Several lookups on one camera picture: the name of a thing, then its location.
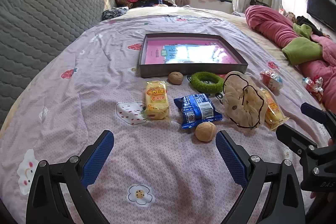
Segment black television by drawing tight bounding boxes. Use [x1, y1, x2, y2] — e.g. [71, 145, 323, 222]
[307, 0, 336, 33]

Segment strawberry print pink bedsheet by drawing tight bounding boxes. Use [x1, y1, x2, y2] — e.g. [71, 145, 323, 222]
[0, 15, 331, 224]

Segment pink quilt with green lining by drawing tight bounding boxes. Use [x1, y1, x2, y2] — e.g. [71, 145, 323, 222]
[245, 5, 336, 114]

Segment crumpled red white wrappers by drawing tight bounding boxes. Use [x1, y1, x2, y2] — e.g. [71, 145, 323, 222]
[302, 76, 324, 102]

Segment black bag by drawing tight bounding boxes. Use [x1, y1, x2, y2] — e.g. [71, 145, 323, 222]
[249, 0, 271, 7]

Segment brown walnut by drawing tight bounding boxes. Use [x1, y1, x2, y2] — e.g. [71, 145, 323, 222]
[168, 71, 184, 85]
[195, 122, 217, 142]

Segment dark shallow cardboard box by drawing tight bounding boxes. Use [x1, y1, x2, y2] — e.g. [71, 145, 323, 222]
[138, 33, 248, 79]

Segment heap of dark clothes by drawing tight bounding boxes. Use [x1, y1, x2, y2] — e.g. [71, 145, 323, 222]
[285, 11, 331, 37]

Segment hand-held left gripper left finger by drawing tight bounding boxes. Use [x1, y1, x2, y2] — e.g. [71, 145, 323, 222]
[26, 130, 115, 224]

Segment blue snack packet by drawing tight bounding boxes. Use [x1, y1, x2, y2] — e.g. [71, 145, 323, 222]
[173, 93, 223, 130]

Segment green fuzzy hair ring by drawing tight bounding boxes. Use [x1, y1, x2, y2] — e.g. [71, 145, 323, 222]
[190, 71, 225, 94]

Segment grey quilted headboard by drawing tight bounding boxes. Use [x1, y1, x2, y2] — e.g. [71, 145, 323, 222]
[0, 0, 116, 125]

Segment red white candy packet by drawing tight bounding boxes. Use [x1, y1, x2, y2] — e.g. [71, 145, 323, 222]
[260, 69, 283, 92]

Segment person's right hand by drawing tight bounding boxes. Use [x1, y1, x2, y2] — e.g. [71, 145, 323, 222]
[310, 137, 336, 203]

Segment yellow cake packet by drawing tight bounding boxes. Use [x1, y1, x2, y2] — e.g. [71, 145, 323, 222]
[260, 88, 289, 131]
[143, 80, 170, 120]

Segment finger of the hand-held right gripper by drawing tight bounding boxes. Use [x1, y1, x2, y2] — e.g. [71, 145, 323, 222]
[276, 123, 320, 161]
[301, 102, 336, 132]

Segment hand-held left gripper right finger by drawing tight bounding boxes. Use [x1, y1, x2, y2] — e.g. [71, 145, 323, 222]
[215, 130, 306, 224]

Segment dark blue patterned cloth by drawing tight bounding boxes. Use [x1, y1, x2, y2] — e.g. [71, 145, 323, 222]
[101, 7, 130, 21]

